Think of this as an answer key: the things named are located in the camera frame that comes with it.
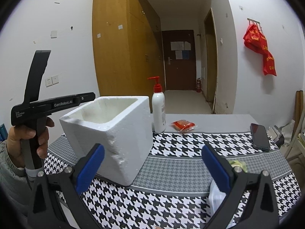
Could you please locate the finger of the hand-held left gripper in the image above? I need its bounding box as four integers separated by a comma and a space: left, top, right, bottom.
80, 92, 96, 103

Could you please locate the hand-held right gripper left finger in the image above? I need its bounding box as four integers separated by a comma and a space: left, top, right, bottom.
27, 143, 105, 229

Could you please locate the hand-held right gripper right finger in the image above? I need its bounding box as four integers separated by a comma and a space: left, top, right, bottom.
201, 144, 280, 229

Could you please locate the white serrated plastic wrapper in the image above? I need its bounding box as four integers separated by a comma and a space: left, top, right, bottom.
208, 180, 227, 221

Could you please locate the white foam box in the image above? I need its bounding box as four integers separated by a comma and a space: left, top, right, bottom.
59, 96, 153, 186

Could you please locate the person's left forearm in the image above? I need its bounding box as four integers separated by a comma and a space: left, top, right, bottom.
0, 139, 34, 211

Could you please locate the person's left hand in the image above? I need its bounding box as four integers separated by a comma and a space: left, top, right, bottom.
7, 117, 55, 168

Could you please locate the green foam fruit net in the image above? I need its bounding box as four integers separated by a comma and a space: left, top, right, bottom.
229, 159, 247, 173

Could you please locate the houndstooth tablecloth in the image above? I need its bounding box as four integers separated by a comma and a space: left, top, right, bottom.
44, 130, 301, 229

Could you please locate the red snack packet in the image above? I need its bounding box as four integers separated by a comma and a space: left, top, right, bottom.
170, 120, 198, 133

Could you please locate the black smartphone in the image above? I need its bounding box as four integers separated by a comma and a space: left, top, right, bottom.
250, 123, 271, 152

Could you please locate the wooden wardrobe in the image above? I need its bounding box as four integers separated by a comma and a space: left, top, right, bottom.
92, 0, 163, 99

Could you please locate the white pump bottle red cap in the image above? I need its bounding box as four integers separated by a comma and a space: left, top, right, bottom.
147, 76, 167, 134

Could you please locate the crumpled plastic bag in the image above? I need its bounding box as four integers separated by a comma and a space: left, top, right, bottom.
268, 120, 296, 149

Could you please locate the dark brown entrance door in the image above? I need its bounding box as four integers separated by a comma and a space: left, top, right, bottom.
162, 30, 197, 91

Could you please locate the wooden side door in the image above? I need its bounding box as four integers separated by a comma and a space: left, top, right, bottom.
203, 8, 219, 114

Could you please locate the white paper notice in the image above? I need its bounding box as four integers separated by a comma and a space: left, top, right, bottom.
171, 41, 185, 51

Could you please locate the wooden board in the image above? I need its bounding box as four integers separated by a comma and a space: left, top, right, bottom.
295, 90, 305, 135

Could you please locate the red hanging bag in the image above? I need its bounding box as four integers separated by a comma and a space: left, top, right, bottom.
243, 24, 277, 76

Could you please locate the white wall socket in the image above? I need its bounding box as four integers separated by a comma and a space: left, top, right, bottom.
45, 76, 59, 86

